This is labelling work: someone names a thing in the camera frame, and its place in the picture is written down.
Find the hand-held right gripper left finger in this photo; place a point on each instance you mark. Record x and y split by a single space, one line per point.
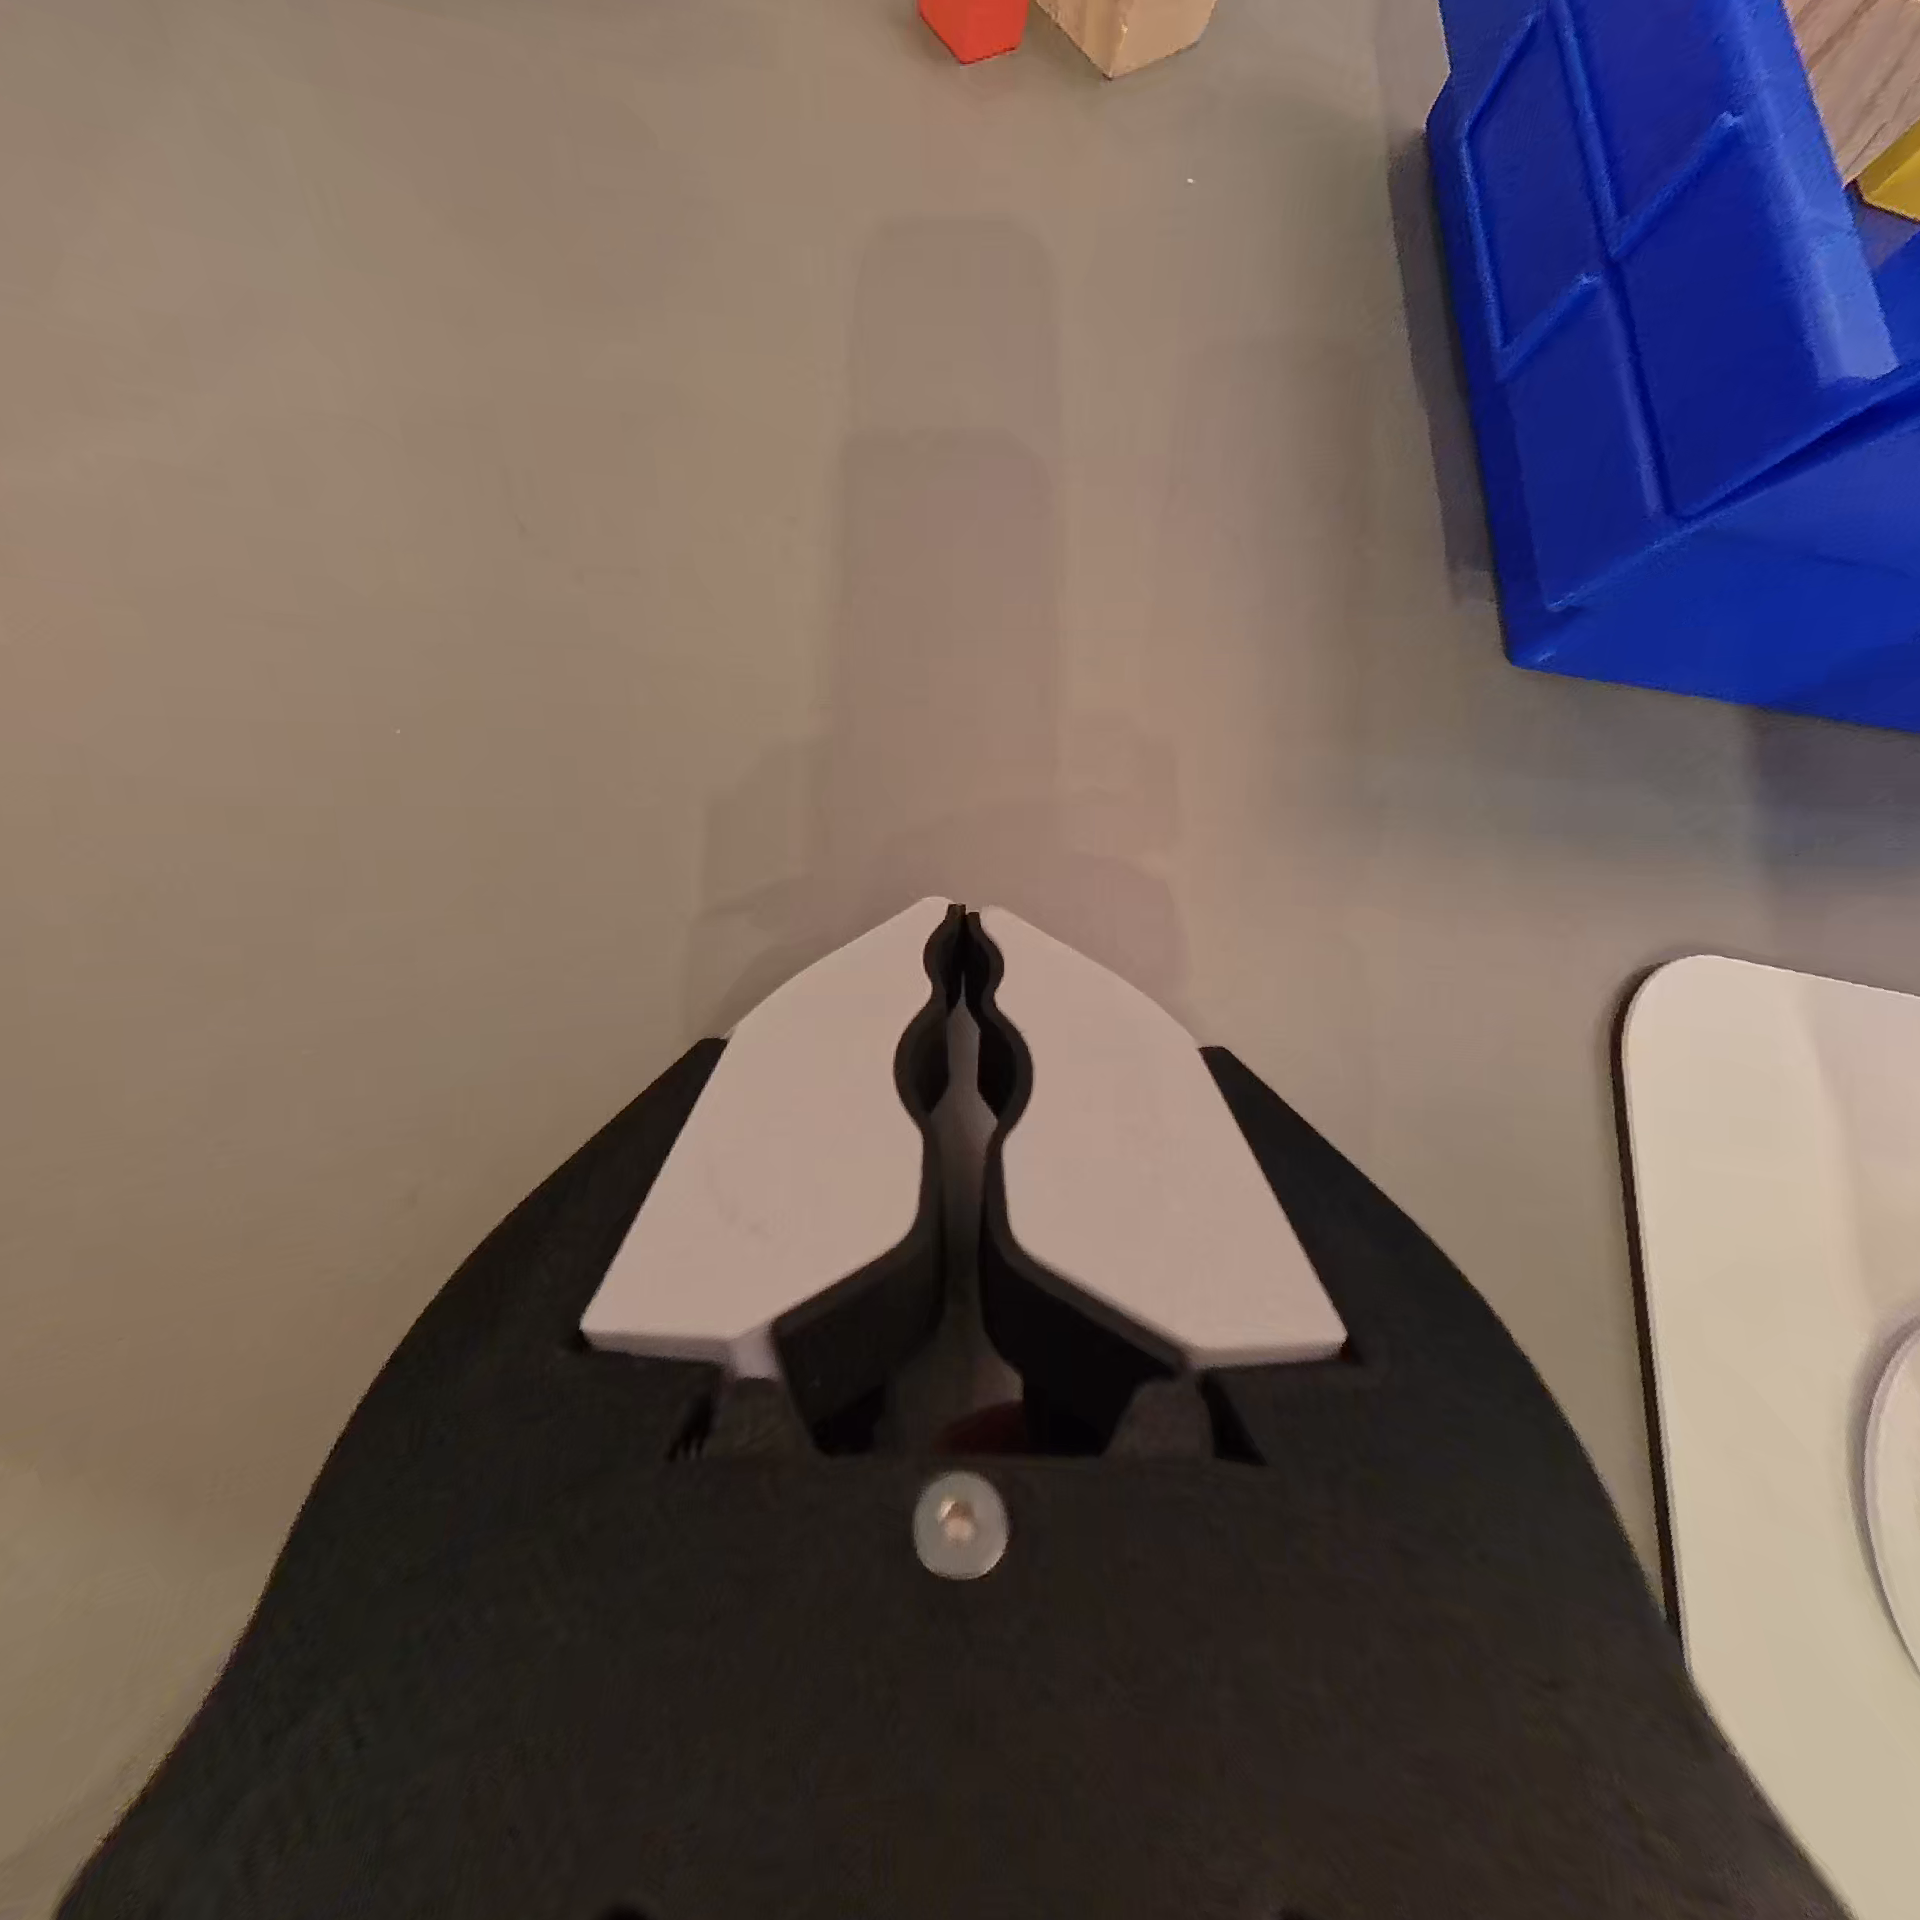
766 1187

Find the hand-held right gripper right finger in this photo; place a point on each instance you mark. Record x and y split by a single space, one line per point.
1153 1199

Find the blue plastic bin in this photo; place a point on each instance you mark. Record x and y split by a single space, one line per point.
1679 451

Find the large plain wooden cube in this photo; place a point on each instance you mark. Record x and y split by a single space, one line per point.
1868 60
1135 31

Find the small red wooden cube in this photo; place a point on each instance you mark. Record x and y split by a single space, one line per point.
974 25

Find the small yellow wooden cube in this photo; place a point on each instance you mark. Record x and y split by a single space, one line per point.
1899 181

